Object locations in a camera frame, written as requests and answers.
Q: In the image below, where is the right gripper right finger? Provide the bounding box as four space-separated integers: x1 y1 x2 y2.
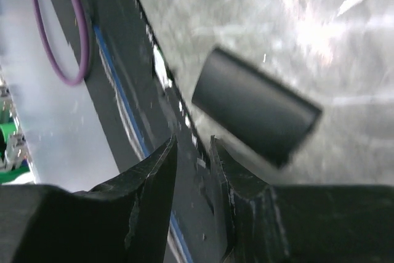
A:
210 138 393 262

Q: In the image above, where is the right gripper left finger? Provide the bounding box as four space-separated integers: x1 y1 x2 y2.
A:
1 136 177 262

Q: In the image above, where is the black battery cover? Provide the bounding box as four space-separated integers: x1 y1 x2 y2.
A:
192 47 323 168

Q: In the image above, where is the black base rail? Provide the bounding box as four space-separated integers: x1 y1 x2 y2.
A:
81 0 221 262

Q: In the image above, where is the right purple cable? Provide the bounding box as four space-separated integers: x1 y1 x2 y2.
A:
26 0 90 86

